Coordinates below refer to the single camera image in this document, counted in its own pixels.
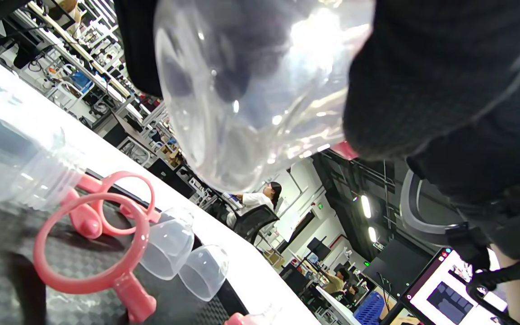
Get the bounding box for person's right hand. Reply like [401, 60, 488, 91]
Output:
[404, 43, 520, 262]

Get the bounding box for person's left hand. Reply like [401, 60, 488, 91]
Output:
[113, 0, 520, 161]

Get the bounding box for clear baby bottle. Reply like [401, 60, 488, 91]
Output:
[154, 0, 376, 194]
[0, 43, 87, 213]

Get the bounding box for clear dome cap component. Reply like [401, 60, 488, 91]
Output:
[140, 207, 196, 281]
[178, 245, 230, 302]

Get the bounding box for monitor with white screen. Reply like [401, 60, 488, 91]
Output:
[400, 247, 509, 325]

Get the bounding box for black monitor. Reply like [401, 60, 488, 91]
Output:
[362, 237, 427, 294]

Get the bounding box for blue crate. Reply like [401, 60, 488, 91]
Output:
[354, 291, 387, 325]

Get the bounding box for black office chair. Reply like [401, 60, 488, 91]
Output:
[233, 204, 281, 244]

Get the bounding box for black plastic tray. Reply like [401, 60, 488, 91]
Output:
[0, 169, 249, 325]

